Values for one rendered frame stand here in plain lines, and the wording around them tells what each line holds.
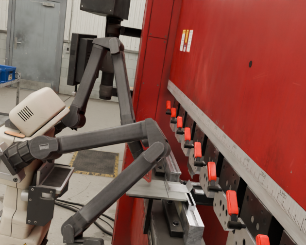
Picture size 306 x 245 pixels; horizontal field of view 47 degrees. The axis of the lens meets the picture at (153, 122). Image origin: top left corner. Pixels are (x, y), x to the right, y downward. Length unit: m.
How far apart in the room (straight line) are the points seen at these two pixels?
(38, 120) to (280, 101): 0.88
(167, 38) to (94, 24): 6.30
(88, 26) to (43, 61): 1.35
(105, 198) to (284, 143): 0.61
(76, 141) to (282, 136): 0.67
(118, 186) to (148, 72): 1.32
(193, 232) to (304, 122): 0.87
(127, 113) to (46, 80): 7.34
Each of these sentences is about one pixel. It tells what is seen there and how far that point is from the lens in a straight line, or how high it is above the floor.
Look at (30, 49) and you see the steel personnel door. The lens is 8.88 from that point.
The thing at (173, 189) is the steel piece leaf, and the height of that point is 1.00.
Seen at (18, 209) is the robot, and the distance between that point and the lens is 1.55.
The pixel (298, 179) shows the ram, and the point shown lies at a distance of 0.70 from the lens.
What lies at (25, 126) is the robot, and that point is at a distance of 1.38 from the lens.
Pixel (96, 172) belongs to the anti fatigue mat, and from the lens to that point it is 4.30.
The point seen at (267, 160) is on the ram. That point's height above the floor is 1.43.
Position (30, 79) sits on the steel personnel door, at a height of 0.26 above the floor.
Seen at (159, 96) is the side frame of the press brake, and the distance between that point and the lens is 2.37.
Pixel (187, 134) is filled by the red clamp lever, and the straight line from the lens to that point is 1.44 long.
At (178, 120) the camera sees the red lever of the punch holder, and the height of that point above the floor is 1.30.
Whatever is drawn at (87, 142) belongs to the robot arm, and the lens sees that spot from 1.17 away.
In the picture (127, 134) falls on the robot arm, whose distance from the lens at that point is 1.13.
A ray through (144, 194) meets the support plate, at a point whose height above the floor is 1.00.
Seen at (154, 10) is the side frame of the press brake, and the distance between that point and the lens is 2.34.
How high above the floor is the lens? 1.65
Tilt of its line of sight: 13 degrees down
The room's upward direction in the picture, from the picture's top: 9 degrees clockwise
